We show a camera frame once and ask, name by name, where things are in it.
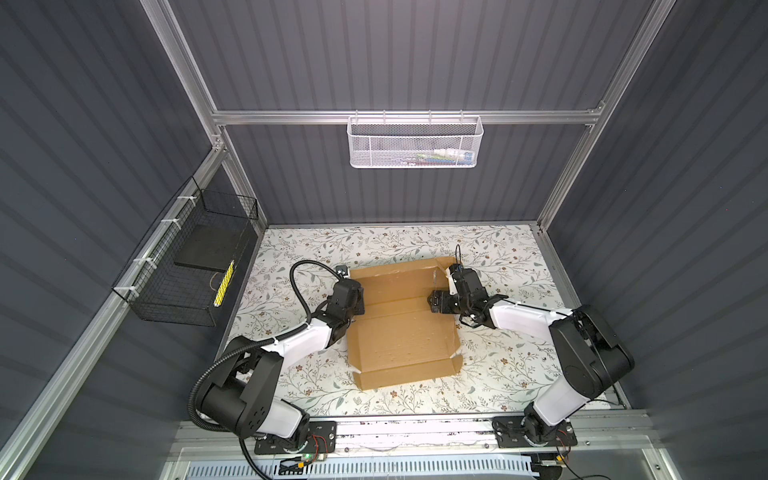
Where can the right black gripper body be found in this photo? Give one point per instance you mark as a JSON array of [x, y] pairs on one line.
[[450, 303]]

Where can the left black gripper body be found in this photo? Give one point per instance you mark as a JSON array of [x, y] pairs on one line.
[[359, 309]]

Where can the brown cardboard box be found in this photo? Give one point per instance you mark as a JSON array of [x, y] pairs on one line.
[[399, 340]]

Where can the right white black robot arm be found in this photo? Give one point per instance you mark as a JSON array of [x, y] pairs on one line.
[[591, 355]]

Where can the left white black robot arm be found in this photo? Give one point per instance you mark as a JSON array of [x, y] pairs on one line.
[[237, 394]]

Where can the yellow green striped tool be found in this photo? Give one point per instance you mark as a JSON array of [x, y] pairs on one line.
[[224, 285]]

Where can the markers in white basket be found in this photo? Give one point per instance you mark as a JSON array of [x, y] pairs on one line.
[[449, 158]]

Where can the black foam pad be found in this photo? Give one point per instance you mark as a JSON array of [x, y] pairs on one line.
[[208, 248]]

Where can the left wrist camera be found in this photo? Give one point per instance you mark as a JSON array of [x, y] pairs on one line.
[[343, 271]]

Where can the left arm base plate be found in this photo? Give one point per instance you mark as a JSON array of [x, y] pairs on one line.
[[314, 437]]

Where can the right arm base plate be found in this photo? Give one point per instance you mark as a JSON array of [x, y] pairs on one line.
[[523, 431]]

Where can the white wire mesh basket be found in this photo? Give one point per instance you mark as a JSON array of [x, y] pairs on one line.
[[376, 142]]

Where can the black wire basket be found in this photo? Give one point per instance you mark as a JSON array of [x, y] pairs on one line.
[[157, 290]]

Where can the white perforated cable tray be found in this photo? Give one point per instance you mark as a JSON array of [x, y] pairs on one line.
[[426, 467]]

